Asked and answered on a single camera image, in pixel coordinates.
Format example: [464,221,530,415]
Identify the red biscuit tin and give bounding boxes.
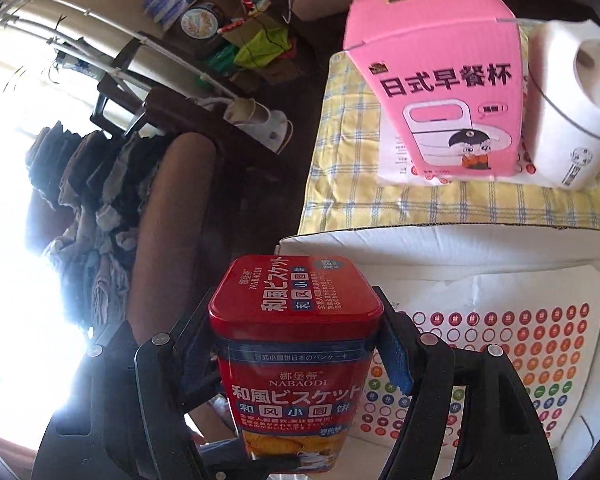
[208,255,385,476]

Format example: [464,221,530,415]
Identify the yellow checked cloth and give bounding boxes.
[297,50,600,236]

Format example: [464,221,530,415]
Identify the brown armchair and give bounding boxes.
[122,132,223,346]

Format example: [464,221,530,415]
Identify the white box with coloured dots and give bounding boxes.
[275,222,600,466]

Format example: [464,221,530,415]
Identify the stack of purple boxes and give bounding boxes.
[142,0,192,28]

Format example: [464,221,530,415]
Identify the dark wooden chair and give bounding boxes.
[90,37,301,201]

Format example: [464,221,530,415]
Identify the pile of dark clothes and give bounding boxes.
[27,122,168,321]

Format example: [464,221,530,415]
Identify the pink cardboard box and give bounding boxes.
[342,0,528,183]

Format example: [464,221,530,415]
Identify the white lunch cup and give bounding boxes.
[522,19,600,191]

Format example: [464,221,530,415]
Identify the round printed tin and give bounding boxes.
[180,4,220,41]

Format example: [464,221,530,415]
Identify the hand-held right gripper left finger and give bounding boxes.
[32,287,221,480]

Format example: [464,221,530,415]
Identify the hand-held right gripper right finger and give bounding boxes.
[367,285,573,480]

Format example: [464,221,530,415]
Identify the white metal rack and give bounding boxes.
[0,0,241,101]

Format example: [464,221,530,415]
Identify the yellow-green cloth bag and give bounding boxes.
[232,27,293,68]

